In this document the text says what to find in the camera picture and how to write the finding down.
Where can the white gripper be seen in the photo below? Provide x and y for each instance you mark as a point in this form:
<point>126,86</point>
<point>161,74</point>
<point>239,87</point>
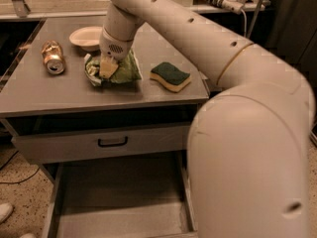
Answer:
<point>113,49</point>

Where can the green jalapeno chip bag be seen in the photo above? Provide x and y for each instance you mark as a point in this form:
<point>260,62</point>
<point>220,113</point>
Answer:
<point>127,71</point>

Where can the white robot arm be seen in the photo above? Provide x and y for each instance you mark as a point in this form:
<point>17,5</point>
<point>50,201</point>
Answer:
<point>247,149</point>

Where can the grey drawer cabinet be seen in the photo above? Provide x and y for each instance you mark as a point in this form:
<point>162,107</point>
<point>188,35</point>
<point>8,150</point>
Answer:
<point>34,102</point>

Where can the grey top drawer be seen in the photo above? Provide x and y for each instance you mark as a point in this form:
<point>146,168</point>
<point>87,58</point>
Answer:
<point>82,145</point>

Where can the open grey middle drawer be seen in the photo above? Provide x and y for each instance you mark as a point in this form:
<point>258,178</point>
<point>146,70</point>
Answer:
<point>143,196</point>

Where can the white paper bowl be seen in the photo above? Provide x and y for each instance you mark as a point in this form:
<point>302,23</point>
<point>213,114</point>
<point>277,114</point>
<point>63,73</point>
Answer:
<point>86,38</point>

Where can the crushed gold soda can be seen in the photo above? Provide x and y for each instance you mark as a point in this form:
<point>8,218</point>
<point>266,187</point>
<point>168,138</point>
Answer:
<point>53,58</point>

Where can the green and yellow sponge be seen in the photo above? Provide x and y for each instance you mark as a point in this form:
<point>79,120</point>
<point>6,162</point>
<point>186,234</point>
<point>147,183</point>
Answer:
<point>170,77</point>

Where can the white plug adapter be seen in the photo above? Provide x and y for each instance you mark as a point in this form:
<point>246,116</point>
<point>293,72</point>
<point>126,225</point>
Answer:
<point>233,6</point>

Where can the white shoe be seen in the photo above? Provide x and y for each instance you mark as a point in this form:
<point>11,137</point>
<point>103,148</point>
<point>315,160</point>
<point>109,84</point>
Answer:
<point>6,210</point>
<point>28,235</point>

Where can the black drawer handle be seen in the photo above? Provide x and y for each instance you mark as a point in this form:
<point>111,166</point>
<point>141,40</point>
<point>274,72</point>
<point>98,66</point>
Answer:
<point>115,142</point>

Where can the grey metal frame rail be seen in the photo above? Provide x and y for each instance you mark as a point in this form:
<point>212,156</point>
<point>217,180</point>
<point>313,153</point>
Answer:
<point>49,7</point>

